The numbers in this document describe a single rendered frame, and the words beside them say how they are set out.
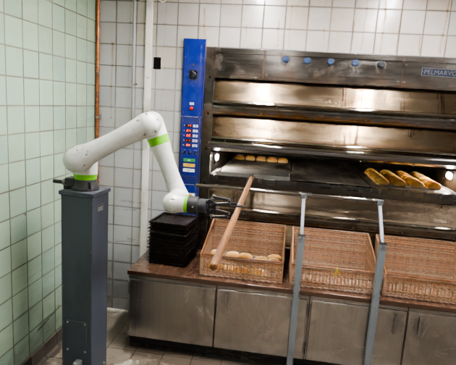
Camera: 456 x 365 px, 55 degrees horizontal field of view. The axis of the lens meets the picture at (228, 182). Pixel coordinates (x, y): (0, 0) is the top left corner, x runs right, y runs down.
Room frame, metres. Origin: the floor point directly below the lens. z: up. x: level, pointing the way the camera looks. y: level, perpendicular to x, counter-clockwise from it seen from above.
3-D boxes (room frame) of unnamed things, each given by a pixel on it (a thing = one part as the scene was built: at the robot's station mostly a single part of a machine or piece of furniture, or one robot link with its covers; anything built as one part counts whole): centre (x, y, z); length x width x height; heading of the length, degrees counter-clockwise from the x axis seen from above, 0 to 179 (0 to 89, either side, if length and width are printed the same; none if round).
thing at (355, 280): (2.90, -0.74, 0.72); 0.56 x 0.49 x 0.28; 83
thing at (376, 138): (3.17, -0.75, 1.54); 1.79 x 0.11 x 0.19; 82
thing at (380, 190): (3.19, -0.75, 1.16); 1.80 x 0.06 x 0.04; 82
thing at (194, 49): (4.23, 0.17, 1.07); 1.93 x 0.16 x 2.15; 172
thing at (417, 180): (3.53, -1.38, 1.21); 0.61 x 0.48 x 0.06; 172
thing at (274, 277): (2.98, -0.15, 0.72); 0.56 x 0.49 x 0.28; 83
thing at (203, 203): (2.27, 0.10, 1.18); 0.09 x 0.07 x 0.08; 82
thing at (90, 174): (2.39, 0.79, 1.36); 0.16 x 0.13 x 0.19; 2
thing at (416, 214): (3.17, -0.75, 1.02); 1.79 x 0.11 x 0.19; 82
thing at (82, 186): (2.41, 0.84, 1.23); 0.26 x 0.15 x 0.06; 79
